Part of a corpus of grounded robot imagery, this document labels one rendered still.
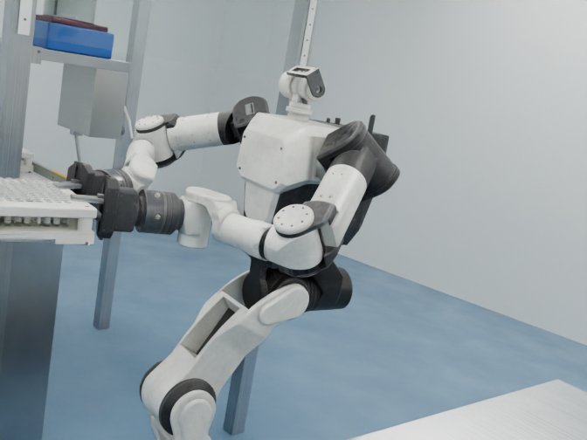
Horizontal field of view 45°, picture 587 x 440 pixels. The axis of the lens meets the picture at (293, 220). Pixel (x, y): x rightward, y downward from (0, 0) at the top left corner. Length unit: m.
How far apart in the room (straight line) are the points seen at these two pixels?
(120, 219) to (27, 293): 0.98
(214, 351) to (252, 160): 0.46
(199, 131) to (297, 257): 0.66
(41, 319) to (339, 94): 4.01
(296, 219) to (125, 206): 0.35
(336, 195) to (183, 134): 0.65
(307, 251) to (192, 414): 0.54
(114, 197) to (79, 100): 0.84
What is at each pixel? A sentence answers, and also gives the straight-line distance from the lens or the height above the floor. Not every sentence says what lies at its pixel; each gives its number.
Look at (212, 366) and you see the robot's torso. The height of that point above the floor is 0.68.
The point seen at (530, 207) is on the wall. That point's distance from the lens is 5.10.
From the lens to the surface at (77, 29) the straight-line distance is 2.04.
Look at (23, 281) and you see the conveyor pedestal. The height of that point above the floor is 0.61.
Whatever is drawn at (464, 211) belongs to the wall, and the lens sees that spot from 5.31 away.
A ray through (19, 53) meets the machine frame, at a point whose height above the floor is 1.31.
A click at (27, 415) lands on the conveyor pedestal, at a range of 2.57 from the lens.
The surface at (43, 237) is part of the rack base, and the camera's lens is 1.37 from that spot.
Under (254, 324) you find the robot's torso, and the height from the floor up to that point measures 0.79.
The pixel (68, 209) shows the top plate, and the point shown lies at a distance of 1.37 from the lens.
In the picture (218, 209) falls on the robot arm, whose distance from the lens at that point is 1.43.
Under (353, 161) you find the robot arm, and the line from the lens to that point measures 1.46.
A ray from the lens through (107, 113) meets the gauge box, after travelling 2.18.
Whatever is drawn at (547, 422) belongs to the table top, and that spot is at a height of 0.88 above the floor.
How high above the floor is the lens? 1.37
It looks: 11 degrees down
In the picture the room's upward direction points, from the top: 10 degrees clockwise
